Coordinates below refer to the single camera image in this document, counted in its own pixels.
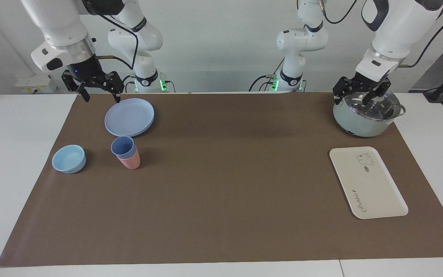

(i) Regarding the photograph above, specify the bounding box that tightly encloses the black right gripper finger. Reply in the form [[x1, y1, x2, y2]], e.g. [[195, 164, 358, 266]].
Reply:
[[91, 71, 125, 103], [62, 70, 91, 103]]

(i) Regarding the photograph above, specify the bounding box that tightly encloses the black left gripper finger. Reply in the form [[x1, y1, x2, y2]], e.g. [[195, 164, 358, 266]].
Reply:
[[362, 79, 391, 105], [333, 76, 356, 105]]

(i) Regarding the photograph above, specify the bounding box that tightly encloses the blue plastic cup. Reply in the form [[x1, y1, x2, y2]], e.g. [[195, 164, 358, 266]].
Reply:
[[111, 136, 135, 160]]

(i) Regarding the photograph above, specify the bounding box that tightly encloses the pink plastic cup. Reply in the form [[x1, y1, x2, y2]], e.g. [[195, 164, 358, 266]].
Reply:
[[116, 148, 141, 170]]

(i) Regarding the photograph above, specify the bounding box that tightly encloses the cream rabbit print tray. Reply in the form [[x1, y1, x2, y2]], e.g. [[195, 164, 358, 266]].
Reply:
[[329, 146, 409, 220]]

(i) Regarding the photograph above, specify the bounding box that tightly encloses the glass pot lid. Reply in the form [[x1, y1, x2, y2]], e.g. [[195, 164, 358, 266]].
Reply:
[[344, 91, 401, 121]]

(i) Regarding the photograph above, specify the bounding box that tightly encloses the periwinkle blue plate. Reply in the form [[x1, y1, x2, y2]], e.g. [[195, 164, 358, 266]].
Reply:
[[104, 98, 155, 138]]

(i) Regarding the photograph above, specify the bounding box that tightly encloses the pale green cooking pot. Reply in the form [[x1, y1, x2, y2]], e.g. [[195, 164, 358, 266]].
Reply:
[[333, 90, 406, 138]]

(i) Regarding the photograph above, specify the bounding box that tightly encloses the light blue bowl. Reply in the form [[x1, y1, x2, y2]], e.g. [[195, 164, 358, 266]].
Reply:
[[52, 145, 87, 174]]

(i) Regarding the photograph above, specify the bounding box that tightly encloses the brown table mat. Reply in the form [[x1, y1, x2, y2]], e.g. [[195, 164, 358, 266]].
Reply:
[[0, 92, 443, 267]]

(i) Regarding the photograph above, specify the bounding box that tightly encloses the black right base cable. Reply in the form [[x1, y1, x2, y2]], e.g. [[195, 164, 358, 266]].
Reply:
[[122, 74, 137, 93]]

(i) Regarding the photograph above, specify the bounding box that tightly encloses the black base cable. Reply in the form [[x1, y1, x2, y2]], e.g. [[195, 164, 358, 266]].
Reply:
[[248, 58, 285, 92], [122, 74, 137, 93]]

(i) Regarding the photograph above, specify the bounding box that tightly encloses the white wall power strip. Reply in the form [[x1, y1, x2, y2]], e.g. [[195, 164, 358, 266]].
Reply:
[[16, 75, 58, 94]]

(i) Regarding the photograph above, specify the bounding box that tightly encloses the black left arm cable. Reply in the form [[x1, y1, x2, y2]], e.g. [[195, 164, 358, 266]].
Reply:
[[398, 8, 443, 69]]

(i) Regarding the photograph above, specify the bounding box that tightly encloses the black left base cable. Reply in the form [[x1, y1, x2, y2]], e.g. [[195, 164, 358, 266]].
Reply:
[[248, 58, 285, 92]]

